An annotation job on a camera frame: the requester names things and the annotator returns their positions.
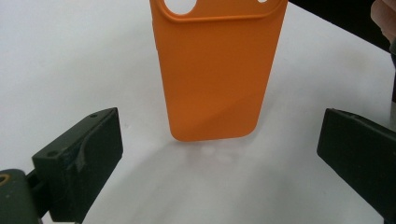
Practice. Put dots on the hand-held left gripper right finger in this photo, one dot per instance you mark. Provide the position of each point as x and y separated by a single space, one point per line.
358 155

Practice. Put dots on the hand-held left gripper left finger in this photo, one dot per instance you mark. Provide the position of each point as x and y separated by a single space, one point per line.
77 165

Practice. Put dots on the orange phone case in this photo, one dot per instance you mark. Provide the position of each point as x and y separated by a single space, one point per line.
211 77

